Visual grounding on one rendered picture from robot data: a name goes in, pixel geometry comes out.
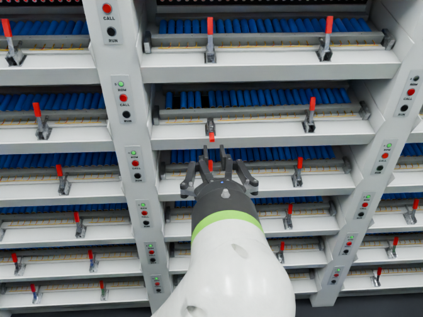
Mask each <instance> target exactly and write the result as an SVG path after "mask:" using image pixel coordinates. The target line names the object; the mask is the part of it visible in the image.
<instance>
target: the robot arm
mask: <svg viewBox="0 0 423 317"><path fill-rule="evenodd" d="M203 153H204V155H199V156H198V160H199V161H198V162H195V161H190V162H189V165H188V169H187V173H186V177H185V180H183V181H182V183H180V195H181V198H182V199H186V198H187V197H188V196H194V199H195V200H196V201H197V202H196V204H195V206H194V208H193V210H192V214H191V258H190V263H189V268H188V271H187V273H186V274H185V276H184V277H183V279H182V280H181V282H180V283H179V284H178V286H177V287H176V288H175V290H174V291H173V292H172V294H171V295H170V296H169V297H168V299H167V300H166V301H165V303H164V304H163V305H162V306H161V307H160V308H159V309H158V310H157V311H156V312H155V313H154V314H153V315H152V316H151V317H295V310H296V304H295V293H294V290H293V286H292V284H291V281H290V278H289V277H288V274H287V272H286V271H285V269H284V267H283V266H282V265H281V264H280V262H279V261H278V259H277V258H276V257H275V256H274V253H273V252H272V250H271V249H270V247H269V245H268V242H267V240H266V237H265V234H264V231H263V229H262V226H261V222H260V220H259V217H258V214H257V211H256V208H255V205H254V203H253V202H252V200H251V199H250V198H249V197H248V196H247V195H246V194H248V193H250V194H252V195H253V196H257V195H258V190H259V181H258V180H257V179H255V178H253V176H251V174H250V172H249V171H248V169H247V167H246V166H245V164H244V163H243V161H242V160H241V159H237V160H236V161H233V160H232V158H231V155H230V154H225V150H224V147H223V145H220V161H221V165H222V170H223V171H225V177H223V178H219V179H217V178H213V175H212V173H210V171H209V169H208V150H207V145H204V146H203ZM232 170H236V173H237V175H238V176H239V179H240V181H241V183H242V184H239V183H238V182H235V181H234V180H232ZM198 171H199V173H200V176H201V179H202V181H203V183H201V184H200V185H199V186H198V187H196V188H195V187H194V182H195V176H196V172H198Z"/></svg>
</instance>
